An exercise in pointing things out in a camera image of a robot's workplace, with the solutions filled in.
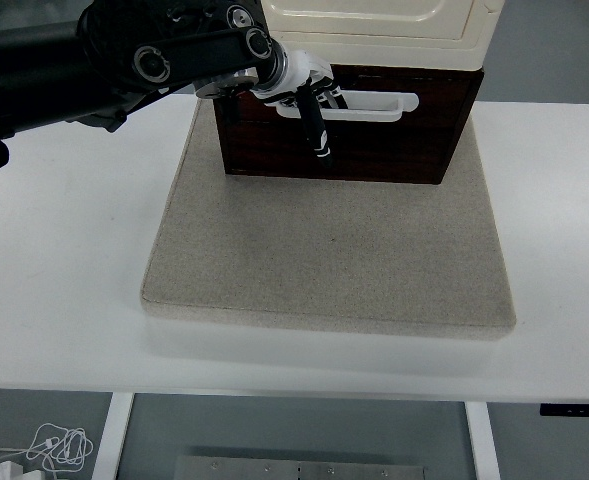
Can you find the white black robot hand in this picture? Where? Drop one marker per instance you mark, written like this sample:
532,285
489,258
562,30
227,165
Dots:
299,70

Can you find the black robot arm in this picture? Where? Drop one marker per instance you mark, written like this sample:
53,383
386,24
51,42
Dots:
49,80

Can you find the dark brown cabinet base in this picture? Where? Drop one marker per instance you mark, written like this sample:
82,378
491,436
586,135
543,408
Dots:
374,160

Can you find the grey square mat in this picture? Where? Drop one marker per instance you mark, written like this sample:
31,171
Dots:
324,255

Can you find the white table leg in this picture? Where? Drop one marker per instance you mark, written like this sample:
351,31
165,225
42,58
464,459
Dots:
481,440
114,435

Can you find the black table control panel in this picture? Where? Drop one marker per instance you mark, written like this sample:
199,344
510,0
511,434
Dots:
574,410

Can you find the white charger adapter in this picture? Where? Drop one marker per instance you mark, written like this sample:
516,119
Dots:
6,470

